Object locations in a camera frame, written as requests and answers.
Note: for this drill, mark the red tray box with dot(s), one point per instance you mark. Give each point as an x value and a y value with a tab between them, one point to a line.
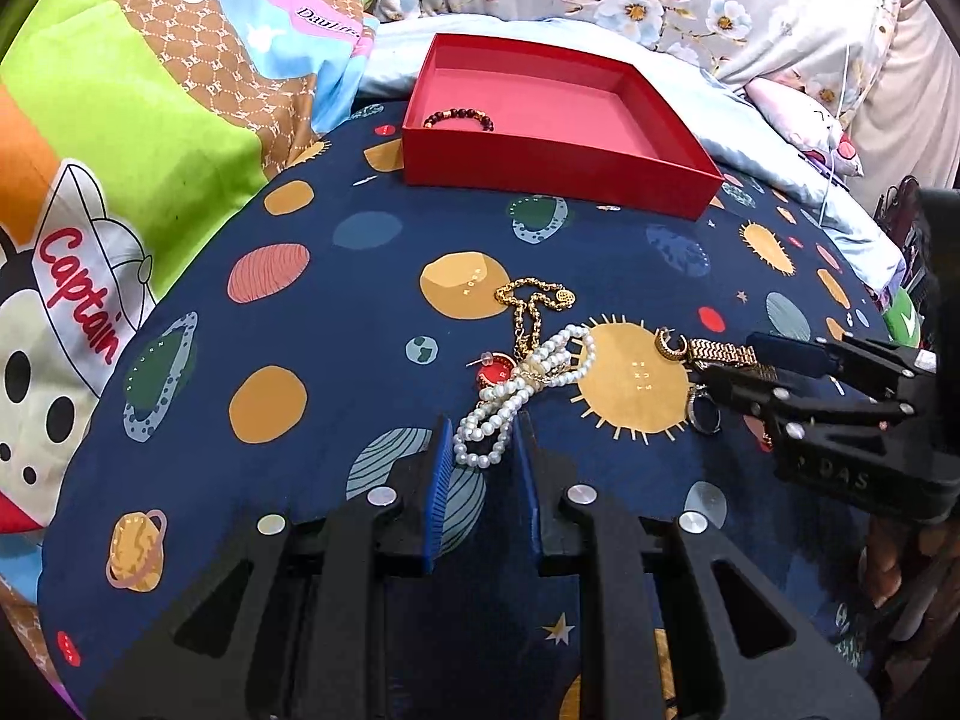
490	113

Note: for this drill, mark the colourful monkey cartoon quilt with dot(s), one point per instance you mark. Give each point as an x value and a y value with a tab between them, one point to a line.
132	130

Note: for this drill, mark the red gold hoop earring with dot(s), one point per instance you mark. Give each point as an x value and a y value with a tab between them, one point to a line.
492	368

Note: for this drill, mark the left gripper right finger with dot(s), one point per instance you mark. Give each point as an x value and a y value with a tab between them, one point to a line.
579	531

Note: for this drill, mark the gold watch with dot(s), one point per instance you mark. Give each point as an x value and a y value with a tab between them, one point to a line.
702	352

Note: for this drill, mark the green bag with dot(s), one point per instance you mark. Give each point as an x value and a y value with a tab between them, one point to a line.
904	323

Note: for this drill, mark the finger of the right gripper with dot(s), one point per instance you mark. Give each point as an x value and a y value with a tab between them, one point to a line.
832	359
789	398

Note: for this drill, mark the floral grey bedding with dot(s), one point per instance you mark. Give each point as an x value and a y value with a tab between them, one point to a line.
885	69

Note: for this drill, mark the navy planet print blanket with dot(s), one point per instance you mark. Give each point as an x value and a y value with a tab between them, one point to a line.
319	336

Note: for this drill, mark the white cartoon pillow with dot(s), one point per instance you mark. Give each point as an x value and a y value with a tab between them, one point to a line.
806	125

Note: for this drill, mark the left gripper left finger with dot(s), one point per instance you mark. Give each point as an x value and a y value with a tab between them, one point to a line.
393	530

